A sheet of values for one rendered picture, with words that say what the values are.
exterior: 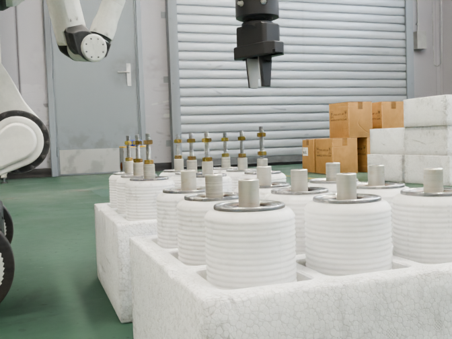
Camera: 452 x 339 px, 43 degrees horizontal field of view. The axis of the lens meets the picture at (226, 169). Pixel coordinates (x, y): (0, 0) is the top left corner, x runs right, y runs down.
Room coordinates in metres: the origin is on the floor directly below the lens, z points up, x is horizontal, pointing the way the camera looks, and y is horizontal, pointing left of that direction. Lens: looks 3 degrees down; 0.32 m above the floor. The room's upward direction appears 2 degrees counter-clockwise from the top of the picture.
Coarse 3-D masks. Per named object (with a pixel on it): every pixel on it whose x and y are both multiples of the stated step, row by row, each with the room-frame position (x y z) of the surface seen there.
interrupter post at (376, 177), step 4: (368, 168) 0.80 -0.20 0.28; (372, 168) 0.79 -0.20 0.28; (376, 168) 0.79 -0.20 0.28; (380, 168) 0.79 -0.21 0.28; (368, 172) 0.80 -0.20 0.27; (372, 172) 0.79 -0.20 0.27; (376, 172) 0.79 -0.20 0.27; (380, 172) 0.79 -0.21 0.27; (368, 176) 0.80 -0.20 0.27; (372, 176) 0.79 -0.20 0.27; (376, 176) 0.79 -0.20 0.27; (380, 176) 0.79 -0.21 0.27; (384, 176) 0.79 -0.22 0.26; (368, 180) 0.80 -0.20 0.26; (372, 180) 0.79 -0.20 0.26; (376, 180) 0.79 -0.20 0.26; (380, 180) 0.79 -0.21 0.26; (384, 180) 0.79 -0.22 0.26; (368, 184) 0.80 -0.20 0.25; (372, 184) 0.79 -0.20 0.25; (376, 184) 0.79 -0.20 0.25; (380, 184) 0.79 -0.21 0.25; (384, 184) 0.79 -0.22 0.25
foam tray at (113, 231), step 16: (96, 208) 1.33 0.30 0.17; (112, 208) 1.27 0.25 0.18; (96, 224) 1.35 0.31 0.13; (112, 224) 1.07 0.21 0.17; (128, 224) 1.03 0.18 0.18; (144, 224) 1.03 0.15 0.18; (96, 240) 1.37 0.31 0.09; (112, 240) 1.08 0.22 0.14; (128, 240) 1.02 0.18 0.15; (96, 256) 1.38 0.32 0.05; (112, 256) 1.09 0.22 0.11; (128, 256) 1.02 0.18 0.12; (112, 272) 1.10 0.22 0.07; (128, 272) 1.02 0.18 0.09; (112, 288) 1.11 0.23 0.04; (128, 288) 1.02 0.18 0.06; (112, 304) 1.12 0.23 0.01; (128, 304) 1.02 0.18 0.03; (128, 320) 1.02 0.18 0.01
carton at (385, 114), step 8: (376, 104) 5.05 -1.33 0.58; (384, 104) 4.98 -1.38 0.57; (392, 104) 5.00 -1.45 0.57; (400, 104) 5.03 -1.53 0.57; (376, 112) 5.05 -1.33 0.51; (384, 112) 4.98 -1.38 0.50; (392, 112) 5.00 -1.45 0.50; (400, 112) 5.03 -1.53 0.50; (376, 120) 5.05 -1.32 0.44; (384, 120) 4.98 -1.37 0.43; (392, 120) 5.00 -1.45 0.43; (400, 120) 5.03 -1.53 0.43; (376, 128) 5.06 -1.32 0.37
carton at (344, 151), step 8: (320, 144) 4.96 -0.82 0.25; (328, 144) 4.83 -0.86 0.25; (336, 144) 4.79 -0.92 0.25; (344, 144) 4.81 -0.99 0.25; (352, 144) 4.84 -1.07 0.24; (320, 152) 4.97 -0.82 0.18; (328, 152) 4.84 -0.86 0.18; (336, 152) 4.79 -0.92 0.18; (344, 152) 4.81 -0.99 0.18; (352, 152) 4.84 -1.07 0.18; (320, 160) 4.97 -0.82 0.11; (328, 160) 4.84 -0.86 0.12; (336, 160) 4.78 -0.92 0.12; (344, 160) 4.81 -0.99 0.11; (352, 160) 4.84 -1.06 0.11; (320, 168) 4.97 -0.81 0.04; (344, 168) 4.81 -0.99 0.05; (352, 168) 4.83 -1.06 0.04
